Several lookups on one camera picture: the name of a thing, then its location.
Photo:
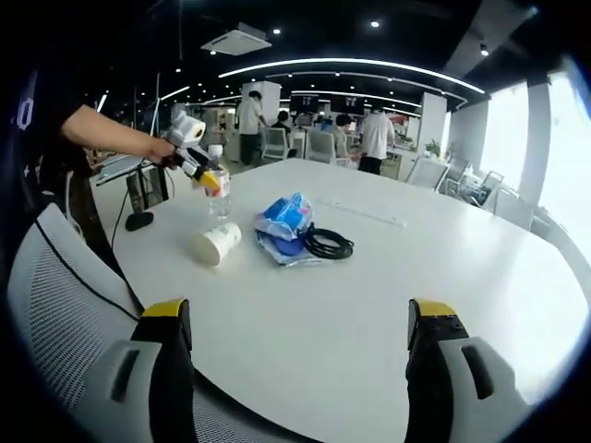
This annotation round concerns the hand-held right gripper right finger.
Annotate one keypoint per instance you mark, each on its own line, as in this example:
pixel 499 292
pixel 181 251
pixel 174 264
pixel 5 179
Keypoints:
pixel 434 392

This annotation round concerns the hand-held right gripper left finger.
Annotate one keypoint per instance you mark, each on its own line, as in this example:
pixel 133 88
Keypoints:
pixel 171 392

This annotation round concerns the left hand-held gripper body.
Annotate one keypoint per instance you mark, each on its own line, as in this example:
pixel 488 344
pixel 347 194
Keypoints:
pixel 184 131

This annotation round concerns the clear plastic water bottle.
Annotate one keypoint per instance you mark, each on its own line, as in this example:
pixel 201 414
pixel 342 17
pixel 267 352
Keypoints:
pixel 220 203

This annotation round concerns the white paper cup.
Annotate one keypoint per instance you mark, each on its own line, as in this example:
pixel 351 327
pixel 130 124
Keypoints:
pixel 214 244

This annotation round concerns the black computer mouse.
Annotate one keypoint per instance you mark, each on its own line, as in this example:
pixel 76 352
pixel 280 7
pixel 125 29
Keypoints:
pixel 138 221

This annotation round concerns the blue tissue pack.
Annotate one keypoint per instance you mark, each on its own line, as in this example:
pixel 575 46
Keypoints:
pixel 284 210

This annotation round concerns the blue wipe packet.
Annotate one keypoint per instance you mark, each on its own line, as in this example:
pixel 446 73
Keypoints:
pixel 284 251

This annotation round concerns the person's left hand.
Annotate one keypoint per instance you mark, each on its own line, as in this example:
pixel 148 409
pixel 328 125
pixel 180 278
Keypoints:
pixel 159 150

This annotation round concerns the black stand pole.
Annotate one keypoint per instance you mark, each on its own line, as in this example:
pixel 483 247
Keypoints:
pixel 159 106

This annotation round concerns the white standing desk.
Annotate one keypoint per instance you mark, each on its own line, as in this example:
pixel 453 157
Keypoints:
pixel 120 168

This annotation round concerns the ceiling air conditioner unit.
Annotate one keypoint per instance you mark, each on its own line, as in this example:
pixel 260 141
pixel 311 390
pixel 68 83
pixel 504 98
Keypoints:
pixel 235 42

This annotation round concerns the white mesh office chair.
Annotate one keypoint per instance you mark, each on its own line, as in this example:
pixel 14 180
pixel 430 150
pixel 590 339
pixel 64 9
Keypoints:
pixel 60 314

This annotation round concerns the white table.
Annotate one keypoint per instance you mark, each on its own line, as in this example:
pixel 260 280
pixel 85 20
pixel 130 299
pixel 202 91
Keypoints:
pixel 332 295

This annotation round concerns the person's dark shirt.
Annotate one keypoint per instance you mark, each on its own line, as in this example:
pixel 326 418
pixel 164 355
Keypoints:
pixel 41 101

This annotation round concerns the white inset power strip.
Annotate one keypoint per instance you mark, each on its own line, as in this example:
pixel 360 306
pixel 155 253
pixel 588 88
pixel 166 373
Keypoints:
pixel 365 211

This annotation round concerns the curved ceiling light strip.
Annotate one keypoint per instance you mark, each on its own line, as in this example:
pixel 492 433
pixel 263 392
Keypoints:
pixel 351 60

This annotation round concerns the potted green plant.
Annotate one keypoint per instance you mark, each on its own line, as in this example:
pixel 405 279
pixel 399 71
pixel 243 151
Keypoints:
pixel 432 147

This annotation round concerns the dark frame office chair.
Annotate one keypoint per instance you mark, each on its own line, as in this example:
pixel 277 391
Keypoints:
pixel 480 187

